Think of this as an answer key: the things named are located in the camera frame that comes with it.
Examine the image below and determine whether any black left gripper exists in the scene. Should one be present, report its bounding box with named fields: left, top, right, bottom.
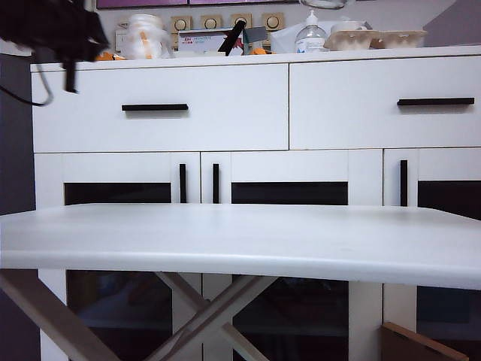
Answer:
left=29, top=5, right=110, bottom=94

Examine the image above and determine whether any black horizontal drawer handle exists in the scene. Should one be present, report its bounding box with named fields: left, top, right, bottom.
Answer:
left=121, top=103, right=189, bottom=112
left=397, top=97, right=476, bottom=108

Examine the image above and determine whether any white cabinet drawer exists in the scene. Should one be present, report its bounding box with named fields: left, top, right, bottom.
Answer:
left=289, top=55, right=481, bottom=150
left=32, top=63, right=289, bottom=153

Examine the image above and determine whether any small white box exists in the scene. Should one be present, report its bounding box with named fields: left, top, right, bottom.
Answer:
left=114, top=24, right=129, bottom=53

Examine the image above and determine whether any white translucent plastic container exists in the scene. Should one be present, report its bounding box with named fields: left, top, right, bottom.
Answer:
left=123, top=14, right=174, bottom=60

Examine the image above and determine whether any white glass-panel cabinet door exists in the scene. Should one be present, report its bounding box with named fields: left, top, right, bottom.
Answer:
left=33, top=152, right=201, bottom=361
left=383, top=148, right=481, bottom=361
left=201, top=150, right=383, bottom=361

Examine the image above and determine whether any white sideboard cabinet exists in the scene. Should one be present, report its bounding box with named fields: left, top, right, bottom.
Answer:
left=29, top=44, right=481, bottom=361

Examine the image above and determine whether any white box with red print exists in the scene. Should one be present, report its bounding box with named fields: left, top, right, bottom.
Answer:
left=177, top=29, right=232, bottom=53

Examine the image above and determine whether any black slanted stick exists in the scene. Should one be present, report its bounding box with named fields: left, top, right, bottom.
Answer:
left=217, top=20, right=248, bottom=57

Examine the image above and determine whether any grey small box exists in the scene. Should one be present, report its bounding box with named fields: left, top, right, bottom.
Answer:
left=243, top=26, right=268, bottom=48

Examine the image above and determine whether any white plastic bag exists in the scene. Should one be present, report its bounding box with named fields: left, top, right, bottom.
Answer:
left=270, top=21, right=337, bottom=53

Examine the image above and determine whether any light wooden table leg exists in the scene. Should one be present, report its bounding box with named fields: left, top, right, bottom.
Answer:
left=154, top=271, right=271, bottom=361
left=0, top=268, right=121, bottom=361
left=145, top=276, right=280, bottom=361

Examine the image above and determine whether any clear pump sanitizer bottle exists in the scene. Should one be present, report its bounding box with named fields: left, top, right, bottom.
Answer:
left=295, top=10, right=328, bottom=53

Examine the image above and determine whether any beige paper egg carton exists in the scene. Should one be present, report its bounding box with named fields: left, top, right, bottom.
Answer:
left=377, top=29, right=428, bottom=49
left=322, top=29, right=385, bottom=52

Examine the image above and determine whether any brown cardboard sheet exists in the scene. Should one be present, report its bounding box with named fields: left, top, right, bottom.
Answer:
left=380, top=321, right=470, bottom=361

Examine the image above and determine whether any white paper sheet on wall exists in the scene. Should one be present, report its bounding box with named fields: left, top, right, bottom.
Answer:
left=0, top=37, right=34, bottom=57

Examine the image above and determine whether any purple wall picture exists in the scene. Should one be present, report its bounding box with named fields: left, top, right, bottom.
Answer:
left=95, top=0, right=301, bottom=11

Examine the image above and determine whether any beige wall dial switch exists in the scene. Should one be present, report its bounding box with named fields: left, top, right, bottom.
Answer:
left=261, top=13, right=285, bottom=30
left=171, top=16, right=193, bottom=32
left=199, top=14, right=222, bottom=30
left=229, top=14, right=253, bottom=29

